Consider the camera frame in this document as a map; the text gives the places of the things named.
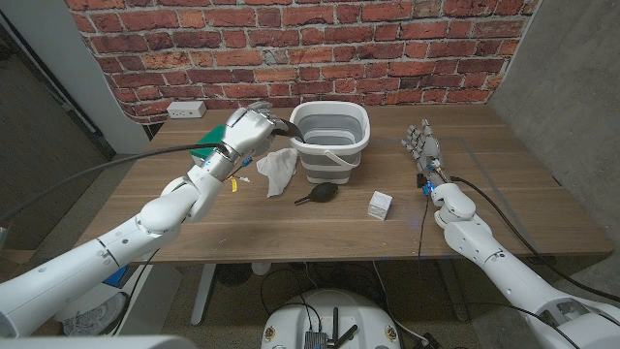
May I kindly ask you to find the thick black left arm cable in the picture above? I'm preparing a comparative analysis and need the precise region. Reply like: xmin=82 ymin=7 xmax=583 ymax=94
xmin=0 ymin=142 xmax=228 ymax=219

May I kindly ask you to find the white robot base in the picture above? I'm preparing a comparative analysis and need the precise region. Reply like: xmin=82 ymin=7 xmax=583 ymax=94
xmin=260 ymin=289 xmax=402 ymax=349

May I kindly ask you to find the black antenna module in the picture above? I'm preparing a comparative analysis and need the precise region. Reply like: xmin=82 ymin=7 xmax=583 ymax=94
xmin=303 ymin=306 xmax=359 ymax=349

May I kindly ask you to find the black round fan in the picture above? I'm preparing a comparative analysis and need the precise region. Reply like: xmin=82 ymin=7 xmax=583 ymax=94
xmin=215 ymin=263 xmax=253 ymax=288

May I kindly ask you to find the small white cube box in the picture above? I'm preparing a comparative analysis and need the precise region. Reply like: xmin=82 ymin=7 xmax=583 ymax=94
xmin=366 ymin=190 xmax=393 ymax=222

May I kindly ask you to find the red brick printed backdrop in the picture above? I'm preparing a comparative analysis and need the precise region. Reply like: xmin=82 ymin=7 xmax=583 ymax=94
xmin=65 ymin=0 xmax=542 ymax=125

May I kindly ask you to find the white collapsible bucket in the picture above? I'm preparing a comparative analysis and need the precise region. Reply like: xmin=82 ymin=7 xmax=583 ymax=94
xmin=289 ymin=100 xmax=372 ymax=185

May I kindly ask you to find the white robot chest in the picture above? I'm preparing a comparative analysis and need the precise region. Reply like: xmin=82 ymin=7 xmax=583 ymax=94
xmin=0 ymin=334 xmax=198 ymax=349

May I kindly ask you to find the white cloth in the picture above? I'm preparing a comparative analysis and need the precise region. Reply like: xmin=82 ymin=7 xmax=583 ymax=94
xmin=256 ymin=147 xmax=299 ymax=199

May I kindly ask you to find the grey table leg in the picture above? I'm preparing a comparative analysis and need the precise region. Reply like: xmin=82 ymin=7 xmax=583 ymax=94
xmin=438 ymin=259 xmax=470 ymax=324

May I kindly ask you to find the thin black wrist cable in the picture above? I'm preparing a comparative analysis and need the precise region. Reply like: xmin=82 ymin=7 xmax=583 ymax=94
xmin=110 ymin=247 xmax=161 ymax=336
xmin=417 ymin=193 xmax=430 ymax=261

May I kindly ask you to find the thin black left wrist cable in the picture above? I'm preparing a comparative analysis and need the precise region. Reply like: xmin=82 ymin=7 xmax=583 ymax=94
xmin=110 ymin=247 xmax=161 ymax=336

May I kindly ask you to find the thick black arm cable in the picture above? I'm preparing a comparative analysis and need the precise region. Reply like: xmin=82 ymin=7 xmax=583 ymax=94
xmin=449 ymin=175 xmax=620 ymax=304
xmin=0 ymin=142 xmax=228 ymax=219

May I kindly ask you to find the white power outlet strip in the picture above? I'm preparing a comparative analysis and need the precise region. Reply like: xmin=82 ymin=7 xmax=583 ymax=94
xmin=166 ymin=100 xmax=207 ymax=120

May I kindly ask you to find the black kitchen turner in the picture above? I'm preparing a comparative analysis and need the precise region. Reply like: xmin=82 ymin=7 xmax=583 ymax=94
xmin=273 ymin=118 xmax=306 ymax=143

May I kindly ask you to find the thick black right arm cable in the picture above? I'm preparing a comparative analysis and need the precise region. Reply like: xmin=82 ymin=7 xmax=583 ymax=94
xmin=449 ymin=175 xmax=620 ymax=304

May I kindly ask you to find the green-topped white box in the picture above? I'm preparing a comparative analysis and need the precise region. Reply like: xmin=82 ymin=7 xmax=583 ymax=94
xmin=188 ymin=124 xmax=229 ymax=166

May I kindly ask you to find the black air blower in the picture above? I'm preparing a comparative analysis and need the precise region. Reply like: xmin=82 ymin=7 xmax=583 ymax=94
xmin=294 ymin=181 xmax=340 ymax=206

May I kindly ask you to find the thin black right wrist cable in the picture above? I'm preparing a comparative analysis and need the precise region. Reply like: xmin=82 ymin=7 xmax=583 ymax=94
xmin=417 ymin=193 xmax=430 ymax=261

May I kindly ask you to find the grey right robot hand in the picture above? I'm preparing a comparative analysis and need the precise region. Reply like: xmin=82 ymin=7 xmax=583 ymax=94
xmin=400 ymin=118 xmax=451 ymax=188

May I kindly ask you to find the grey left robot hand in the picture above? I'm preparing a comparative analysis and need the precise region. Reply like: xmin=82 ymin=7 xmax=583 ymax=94
xmin=220 ymin=100 xmax=291 ymax=157

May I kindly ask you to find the grey sneaker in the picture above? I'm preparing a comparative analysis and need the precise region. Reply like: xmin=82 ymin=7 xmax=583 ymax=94
xmin=61 ymin=293 xmax=128 ymax=336

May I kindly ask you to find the white table leg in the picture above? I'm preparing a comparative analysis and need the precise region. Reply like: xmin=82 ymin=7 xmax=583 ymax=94
xmin=190 ymin=263 xmax=218 ymax=327

